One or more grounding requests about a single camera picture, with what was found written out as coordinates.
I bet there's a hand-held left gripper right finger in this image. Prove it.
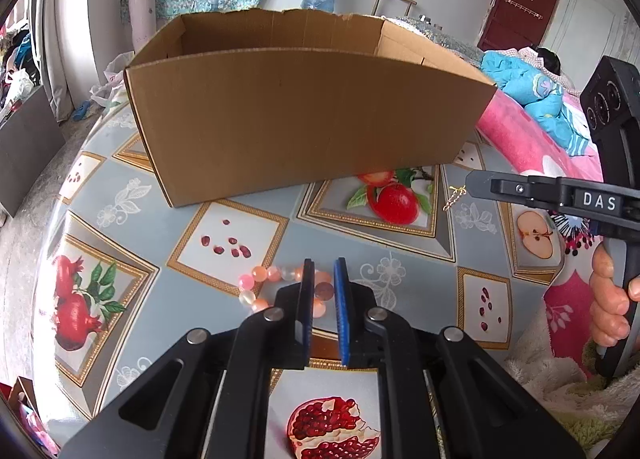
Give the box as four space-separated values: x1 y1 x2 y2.
333 257 586 459

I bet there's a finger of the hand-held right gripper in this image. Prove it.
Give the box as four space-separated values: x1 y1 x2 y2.
491 178 571 207
465 170 531 194

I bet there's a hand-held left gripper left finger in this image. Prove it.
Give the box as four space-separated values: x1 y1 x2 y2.
59 259 317 459

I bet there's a pink orange bead bracelet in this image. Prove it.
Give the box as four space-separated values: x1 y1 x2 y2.
237 264 336 320

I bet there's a brown cardboard box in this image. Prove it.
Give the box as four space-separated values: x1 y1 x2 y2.
124 8 498 210

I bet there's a person's right hand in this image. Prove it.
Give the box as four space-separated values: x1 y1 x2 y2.
590 244 640 347

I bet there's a pink printed blanket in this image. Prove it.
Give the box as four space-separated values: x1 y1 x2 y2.
475 89 608 380

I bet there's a blue quilt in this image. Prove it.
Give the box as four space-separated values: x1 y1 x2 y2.
480 50 596 156

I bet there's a silver glitter cloth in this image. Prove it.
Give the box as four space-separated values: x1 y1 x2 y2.
385 14 483 57

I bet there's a red door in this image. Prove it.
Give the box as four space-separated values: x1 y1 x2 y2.
476 0 563 55

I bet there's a fruit printed tablecloth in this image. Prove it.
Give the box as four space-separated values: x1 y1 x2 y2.
47 84 601 459

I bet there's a white fluffy blanket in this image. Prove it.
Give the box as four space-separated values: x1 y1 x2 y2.
502 309 621 432

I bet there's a green fluffy rug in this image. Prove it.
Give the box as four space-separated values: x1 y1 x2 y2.
552 401 626 455

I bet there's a cardboard box with clutter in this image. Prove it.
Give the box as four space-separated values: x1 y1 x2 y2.
7 376 58 457

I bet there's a white plastic bag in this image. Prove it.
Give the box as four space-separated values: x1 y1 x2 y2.
90 52 136 110

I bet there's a grey cabinet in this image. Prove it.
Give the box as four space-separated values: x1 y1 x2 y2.
0 84 68 217

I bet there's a white cylindrical appliance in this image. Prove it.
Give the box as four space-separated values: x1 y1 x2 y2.
128 0 158 55

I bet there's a white curtain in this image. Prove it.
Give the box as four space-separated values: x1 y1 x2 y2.
30 0 101 122

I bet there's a pile of clothes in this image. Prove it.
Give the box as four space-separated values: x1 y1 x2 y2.
0 22 43 112

